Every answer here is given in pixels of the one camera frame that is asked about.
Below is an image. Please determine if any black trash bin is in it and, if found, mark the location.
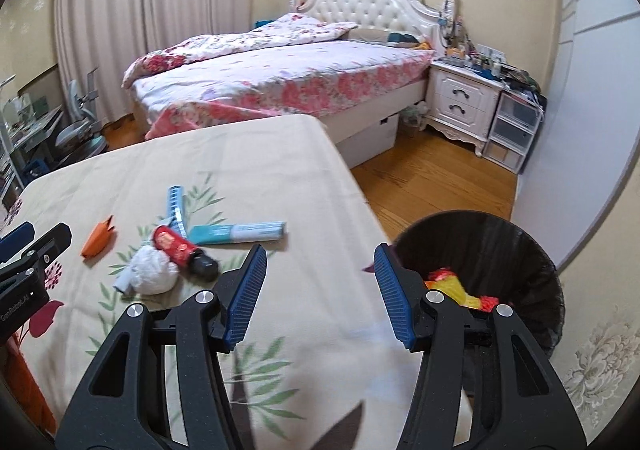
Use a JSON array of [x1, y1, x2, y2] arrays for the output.
[[392, 210, 566, 361]]

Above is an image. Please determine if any orange paper piece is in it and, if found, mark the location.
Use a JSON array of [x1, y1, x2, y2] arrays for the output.
[[81, 214, 117, 258]]

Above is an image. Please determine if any white nightstand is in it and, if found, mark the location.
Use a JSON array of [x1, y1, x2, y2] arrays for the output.
[[425, 61, 505, 157]]

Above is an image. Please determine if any yellow foam net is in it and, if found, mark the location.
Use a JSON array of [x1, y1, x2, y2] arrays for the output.
[[425, 277, 483, 313]]

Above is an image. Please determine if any teal white tube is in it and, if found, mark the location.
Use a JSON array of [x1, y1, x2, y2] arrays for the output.
[[189, 221, 287, 246]]

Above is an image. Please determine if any white sliding wardrobe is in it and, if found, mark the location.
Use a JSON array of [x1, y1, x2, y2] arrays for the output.
[[510, 0, 640, 281]]

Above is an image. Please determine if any cluttered study desk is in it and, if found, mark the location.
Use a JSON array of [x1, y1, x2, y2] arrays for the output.
[[0, 75, 66, 201]]

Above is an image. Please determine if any clutter of small bottles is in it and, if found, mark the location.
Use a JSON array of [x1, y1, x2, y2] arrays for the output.
[[437, 38, 543, 94]]

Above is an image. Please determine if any red bottle with black cap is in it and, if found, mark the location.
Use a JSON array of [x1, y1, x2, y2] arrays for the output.
[[151, 225, 220, 281]]

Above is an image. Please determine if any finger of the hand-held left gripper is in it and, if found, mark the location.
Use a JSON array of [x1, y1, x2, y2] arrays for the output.
[[0, 223, 36, 262], [0, 223, 73, 281]]

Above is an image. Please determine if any floral bed sheet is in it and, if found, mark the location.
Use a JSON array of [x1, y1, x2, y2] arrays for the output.
[[131, 38, 433, 141]]

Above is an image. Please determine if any clear plastic drawer unit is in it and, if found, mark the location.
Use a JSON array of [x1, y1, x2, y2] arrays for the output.
[[484, 89, 543, 175]]

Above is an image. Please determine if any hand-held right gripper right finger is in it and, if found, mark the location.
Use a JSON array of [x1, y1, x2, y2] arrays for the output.
[[373, 243, 587, 450]]

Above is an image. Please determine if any grey-blue desk chair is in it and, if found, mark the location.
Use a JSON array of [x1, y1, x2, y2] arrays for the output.
[[55, 68, 108, 166]]

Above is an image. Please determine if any white under-bed box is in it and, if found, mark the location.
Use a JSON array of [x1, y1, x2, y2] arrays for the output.
[[334, 113, 401, 170]]

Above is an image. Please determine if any blue blister strip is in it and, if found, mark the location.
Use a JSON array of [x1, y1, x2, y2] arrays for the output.
[[166, 186, 188, 238]]

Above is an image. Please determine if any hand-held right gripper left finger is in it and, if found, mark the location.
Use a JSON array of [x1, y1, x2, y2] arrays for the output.
[[59, 244, 268, 450]]

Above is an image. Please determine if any white tufted bed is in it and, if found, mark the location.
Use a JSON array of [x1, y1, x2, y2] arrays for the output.
[[122, 0, 446, 168]]

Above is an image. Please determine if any floral quilt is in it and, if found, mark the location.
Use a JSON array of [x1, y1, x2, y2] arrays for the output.
[[122, 13, 358, 86]]

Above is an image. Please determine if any white plastic bag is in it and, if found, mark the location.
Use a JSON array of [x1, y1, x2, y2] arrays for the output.
[[129, 244, 180, 295]]

